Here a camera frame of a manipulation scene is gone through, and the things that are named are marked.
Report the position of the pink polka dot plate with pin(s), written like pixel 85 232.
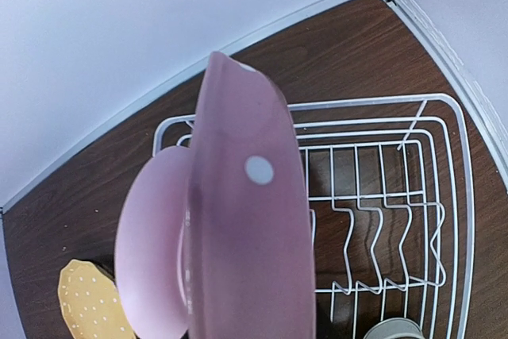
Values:
pixel 248 246

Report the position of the yellow polka dot plate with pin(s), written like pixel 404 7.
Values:
pixel 89 302

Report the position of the black striped rim plate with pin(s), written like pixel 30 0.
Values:
pixel 106 265

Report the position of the plain pink plate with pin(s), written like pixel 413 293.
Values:
pixel 148 251

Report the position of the white brown small cup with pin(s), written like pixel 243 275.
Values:
pixel 394 328

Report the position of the white wire dish rack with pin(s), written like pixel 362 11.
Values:
pixel 392 211

